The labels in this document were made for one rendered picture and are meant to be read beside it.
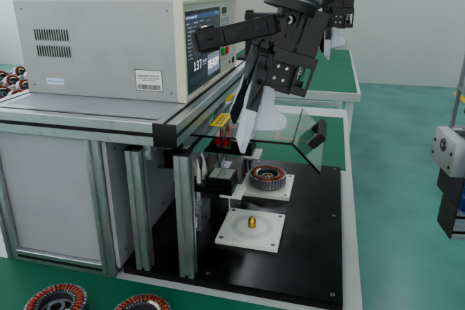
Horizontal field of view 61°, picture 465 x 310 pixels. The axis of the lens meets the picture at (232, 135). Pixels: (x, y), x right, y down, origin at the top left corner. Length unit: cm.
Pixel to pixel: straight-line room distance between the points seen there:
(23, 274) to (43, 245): 7
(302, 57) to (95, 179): 50
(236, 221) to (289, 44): 60
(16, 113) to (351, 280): 77
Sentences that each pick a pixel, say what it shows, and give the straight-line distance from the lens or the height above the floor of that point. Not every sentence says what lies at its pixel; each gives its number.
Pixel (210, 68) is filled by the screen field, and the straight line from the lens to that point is 98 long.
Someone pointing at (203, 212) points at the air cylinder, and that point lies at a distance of 100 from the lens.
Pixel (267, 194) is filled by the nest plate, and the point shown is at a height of 78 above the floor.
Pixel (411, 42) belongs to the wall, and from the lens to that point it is 629.
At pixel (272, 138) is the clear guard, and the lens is 78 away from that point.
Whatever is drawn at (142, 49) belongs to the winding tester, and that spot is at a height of 122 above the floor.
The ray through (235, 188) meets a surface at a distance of 98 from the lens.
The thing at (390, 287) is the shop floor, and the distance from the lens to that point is 215.
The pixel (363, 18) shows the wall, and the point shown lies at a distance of 618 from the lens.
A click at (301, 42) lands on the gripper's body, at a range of 54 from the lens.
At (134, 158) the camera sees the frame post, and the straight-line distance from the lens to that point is 78.
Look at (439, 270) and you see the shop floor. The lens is 236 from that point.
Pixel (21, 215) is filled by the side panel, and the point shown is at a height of 86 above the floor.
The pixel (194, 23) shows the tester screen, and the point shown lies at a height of 127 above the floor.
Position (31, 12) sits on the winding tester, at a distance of 98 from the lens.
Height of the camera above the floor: 134
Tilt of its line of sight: 21 degrees down
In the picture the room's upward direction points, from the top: straight up
